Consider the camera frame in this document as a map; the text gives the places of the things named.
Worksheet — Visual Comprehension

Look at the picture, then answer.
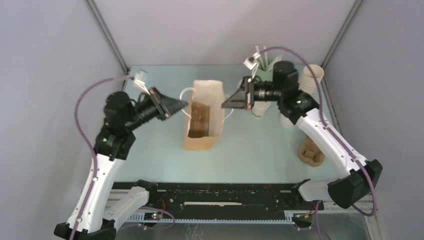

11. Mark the stack of white plastic lids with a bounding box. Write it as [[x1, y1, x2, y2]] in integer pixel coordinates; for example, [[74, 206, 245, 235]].
[[279, 114, 295, 128]]

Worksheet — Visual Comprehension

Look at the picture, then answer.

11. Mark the brown paper takeout bag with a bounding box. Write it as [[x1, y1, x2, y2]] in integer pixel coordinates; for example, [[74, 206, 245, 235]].
[[179, 80, 232, 151]]

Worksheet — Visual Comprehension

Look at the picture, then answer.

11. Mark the brown pulp cup carrier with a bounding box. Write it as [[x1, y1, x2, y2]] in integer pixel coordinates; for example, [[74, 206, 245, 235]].
[[297, 136, 325, 167], [188, 102, 210, 138]]

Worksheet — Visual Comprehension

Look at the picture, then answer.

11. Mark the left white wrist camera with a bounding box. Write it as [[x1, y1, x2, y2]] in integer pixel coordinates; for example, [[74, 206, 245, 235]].
[[133, 70, 150, 95]]

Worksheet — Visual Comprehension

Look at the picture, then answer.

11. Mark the white cable duct strip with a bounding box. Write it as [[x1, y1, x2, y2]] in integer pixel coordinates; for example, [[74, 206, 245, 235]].
[[125, 211, 295, 225]]

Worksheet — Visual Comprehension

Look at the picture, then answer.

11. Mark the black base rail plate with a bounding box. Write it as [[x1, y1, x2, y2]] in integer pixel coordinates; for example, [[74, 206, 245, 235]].
[[109, 181, 326, 222]]

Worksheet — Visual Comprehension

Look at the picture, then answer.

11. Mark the green straw holder cup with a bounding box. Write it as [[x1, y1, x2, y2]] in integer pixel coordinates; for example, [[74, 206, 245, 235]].
[[256, 59, 273, 82]]

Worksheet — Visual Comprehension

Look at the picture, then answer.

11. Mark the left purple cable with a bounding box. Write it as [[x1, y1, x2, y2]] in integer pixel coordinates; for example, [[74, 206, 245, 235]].
[[67, 76, 135, 240]]

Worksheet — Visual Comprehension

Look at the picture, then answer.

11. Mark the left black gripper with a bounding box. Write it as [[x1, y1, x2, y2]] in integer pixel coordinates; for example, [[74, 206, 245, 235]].
[[127, 86, 190, 130]]

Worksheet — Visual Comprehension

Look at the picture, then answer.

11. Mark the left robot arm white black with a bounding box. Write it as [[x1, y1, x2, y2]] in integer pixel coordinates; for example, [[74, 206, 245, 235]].
[[53, 87, 189, 240]]

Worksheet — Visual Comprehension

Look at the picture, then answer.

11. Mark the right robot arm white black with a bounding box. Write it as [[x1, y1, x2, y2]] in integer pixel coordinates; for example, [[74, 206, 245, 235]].
[[221, 61, 383, 209]]

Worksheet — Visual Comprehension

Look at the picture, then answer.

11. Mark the stack of white paper cups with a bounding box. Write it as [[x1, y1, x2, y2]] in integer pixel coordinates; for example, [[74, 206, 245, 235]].
[[298, 64, 325, 96]]

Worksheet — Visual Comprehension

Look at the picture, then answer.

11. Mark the purple cable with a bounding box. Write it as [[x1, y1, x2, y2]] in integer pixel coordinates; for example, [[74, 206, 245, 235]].
[[67, 76, 135, 240], [263, 45, 379, 218]]

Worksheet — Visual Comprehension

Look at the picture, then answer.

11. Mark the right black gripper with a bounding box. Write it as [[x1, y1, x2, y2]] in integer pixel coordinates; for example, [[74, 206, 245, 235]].
[[221, 76, 284, 111]]

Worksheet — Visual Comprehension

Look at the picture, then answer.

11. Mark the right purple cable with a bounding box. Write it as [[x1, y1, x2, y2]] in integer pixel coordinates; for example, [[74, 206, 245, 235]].
[[263, 45, 379, 218]]

